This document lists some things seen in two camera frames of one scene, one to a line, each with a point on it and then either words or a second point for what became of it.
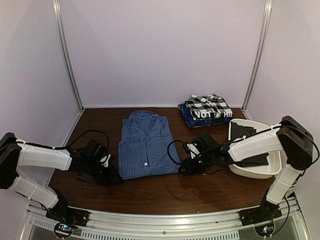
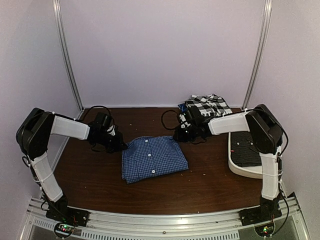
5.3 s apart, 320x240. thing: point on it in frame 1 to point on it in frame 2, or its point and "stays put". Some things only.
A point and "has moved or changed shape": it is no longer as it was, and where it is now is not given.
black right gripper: x=189 y=169 to x=179 y=137
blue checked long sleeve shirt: x=146 y=146 has moved or changed shape
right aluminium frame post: x=266 y=26 stays put
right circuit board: x=265 y=230 stays put
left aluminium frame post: x=57 y=9 stays put
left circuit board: x=62 y=230 stays put
